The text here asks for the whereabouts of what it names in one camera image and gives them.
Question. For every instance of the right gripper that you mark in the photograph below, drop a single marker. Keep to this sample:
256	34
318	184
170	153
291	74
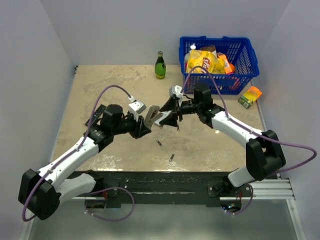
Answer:
173	105

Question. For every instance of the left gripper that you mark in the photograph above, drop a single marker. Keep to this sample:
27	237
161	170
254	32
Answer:
140	129

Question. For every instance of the white air conditioner remote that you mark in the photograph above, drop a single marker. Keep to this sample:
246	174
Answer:
152	115

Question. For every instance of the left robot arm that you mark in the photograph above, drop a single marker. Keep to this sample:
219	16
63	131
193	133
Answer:
44	190

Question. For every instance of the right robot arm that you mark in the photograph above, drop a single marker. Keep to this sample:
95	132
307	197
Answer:
263	155

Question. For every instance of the black remote control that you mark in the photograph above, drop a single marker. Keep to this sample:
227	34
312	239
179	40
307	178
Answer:
96	116

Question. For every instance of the green glass bottle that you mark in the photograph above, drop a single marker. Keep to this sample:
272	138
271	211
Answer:
160	66

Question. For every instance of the yellow chips bag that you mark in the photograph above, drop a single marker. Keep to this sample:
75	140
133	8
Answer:
205	59

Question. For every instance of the white bottle cap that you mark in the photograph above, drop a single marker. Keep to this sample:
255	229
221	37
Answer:
193	46

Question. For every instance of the orange snack box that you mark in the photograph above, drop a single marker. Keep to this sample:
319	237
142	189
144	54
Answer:
229	68

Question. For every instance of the brown snack package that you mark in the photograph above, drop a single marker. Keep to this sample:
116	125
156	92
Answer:
210	48

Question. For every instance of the green orange carton box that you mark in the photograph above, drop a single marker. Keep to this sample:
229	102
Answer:
250	97

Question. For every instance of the blue plastic shopping basket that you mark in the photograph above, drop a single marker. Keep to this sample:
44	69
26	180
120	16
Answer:
231	61

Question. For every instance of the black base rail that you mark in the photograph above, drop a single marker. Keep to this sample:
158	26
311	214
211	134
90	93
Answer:
209	189

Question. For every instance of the aluminium frame rail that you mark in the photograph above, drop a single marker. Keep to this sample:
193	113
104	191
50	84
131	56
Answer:
268	189

